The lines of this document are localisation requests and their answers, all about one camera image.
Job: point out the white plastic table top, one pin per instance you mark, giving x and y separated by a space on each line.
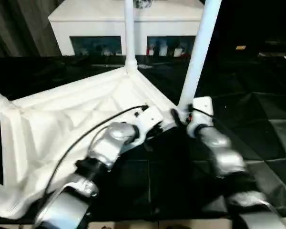
50 119

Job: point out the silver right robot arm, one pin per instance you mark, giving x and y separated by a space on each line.
224 148

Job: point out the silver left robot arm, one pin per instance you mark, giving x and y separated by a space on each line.
107 143

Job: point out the black mat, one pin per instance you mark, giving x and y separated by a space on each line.
240 119

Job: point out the small red white figurine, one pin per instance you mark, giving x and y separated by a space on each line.
151 50

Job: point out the small yellow label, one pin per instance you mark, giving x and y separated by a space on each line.
240 47

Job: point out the dark object on cabinet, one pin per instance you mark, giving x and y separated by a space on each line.
143 3

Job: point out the black horizontal bar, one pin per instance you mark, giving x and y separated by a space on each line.
280 42

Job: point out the white cabinet with glass doors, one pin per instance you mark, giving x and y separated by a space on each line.
97 21

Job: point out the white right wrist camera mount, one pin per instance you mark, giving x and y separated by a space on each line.
202 107

